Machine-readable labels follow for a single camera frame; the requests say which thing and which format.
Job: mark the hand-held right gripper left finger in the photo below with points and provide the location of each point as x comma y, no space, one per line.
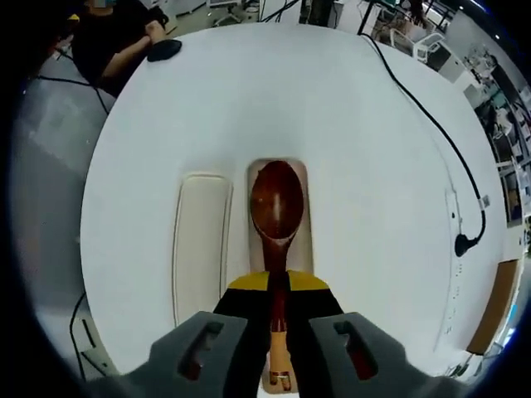
195,352

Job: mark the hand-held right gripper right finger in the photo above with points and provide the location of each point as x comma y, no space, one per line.
352,352

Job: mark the beige cutlery case lid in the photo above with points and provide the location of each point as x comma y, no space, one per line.
201,248

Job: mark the beige cutlery case base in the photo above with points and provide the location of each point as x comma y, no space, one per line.
309,248

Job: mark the brown wooden spoon utensil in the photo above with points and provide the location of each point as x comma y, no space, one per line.
276,199

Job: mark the brown cardboard box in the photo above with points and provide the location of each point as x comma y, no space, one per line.
495,307

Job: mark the white power strip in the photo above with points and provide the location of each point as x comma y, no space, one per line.
453,207

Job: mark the black computer mouse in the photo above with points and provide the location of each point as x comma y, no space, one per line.
165,50

